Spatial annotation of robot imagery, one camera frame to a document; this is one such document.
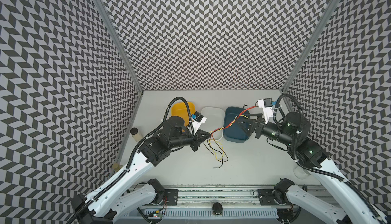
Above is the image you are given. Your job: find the aluminium front rail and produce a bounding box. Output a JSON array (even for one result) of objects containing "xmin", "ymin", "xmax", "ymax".
[{"xmin": 94, "ymin": 185, "xmax": 346, "ymax": 208}]

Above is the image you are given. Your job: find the white plastic bin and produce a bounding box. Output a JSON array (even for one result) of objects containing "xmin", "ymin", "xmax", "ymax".
[{"xmin": 200, "ymin": 107, "xmax": 225, "ymax": 133}]

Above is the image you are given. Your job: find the yellow plastic bin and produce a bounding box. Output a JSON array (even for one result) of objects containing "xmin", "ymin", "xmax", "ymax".
[{"xmin": 171, "ymin": 102, "xmax": 195, "ymax": 126}]

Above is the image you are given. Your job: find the teal plastic bin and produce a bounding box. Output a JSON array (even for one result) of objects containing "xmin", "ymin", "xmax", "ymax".
[{"xmin": 223, "ymin": 107, "xmax": 249, "ymax": 143}]

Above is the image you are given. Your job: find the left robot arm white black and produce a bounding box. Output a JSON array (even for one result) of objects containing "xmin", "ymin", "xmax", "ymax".
[{"xmin": 67, "ymin": 97, "xmax": 211, "ymax": 224}]

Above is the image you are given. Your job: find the white lidded jar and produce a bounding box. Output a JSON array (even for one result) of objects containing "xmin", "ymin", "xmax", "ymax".
[{"xmin": 293, "ymin": 166, "xmax": 310, "ymax": 180}]

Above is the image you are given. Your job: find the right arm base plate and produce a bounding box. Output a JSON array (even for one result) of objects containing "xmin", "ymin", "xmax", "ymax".
[{"xmin": 257, "ymin": 189, "xmax": 289, "ymax": 206}]

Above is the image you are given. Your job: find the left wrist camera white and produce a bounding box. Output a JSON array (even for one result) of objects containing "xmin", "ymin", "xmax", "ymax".
[{"xmin": 190, "ymin": 112, "xmax": 207, "ymax": 134}]

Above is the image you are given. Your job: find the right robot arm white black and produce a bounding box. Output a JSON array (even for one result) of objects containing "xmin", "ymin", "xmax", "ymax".
[{"xmin": 236, "ymin": 93, "xmax": 391, "ymax": 224}]

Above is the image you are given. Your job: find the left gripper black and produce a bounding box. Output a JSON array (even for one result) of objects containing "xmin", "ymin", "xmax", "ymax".
[{"xmin": 167, "ymin": 127, "xmax": 212, "ymax": 151}]

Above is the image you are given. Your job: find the black round knob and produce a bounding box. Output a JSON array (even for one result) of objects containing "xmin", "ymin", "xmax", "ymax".
[{"xmin": 212, "ymin": 202, "xmax": 223, "ymax": 215}]

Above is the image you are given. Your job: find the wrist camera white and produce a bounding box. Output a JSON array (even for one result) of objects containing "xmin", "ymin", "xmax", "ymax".
[
  {"xmin": 190, "ymin": 112, "xmax": 207, "ymax": 134},
  {"xmin": 257, "ymin": 98, "xmax": 274, "ymax": 124}
]

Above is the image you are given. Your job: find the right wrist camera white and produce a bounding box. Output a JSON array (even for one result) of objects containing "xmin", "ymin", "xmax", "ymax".
[{"xmin": 257, "ymin": 98, "xmax": 274, "ymax": 124}]

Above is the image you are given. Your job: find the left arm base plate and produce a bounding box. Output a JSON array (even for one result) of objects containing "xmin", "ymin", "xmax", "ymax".
[{"xmin": 152, "ymin": 188, "xmax": 179, "ymax": 206}]

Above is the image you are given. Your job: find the left small jar black lid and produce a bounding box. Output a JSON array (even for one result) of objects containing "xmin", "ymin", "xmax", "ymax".
[{"xmin": 130, "ymin": 127, "xmax": 143, "ymax": 142}]

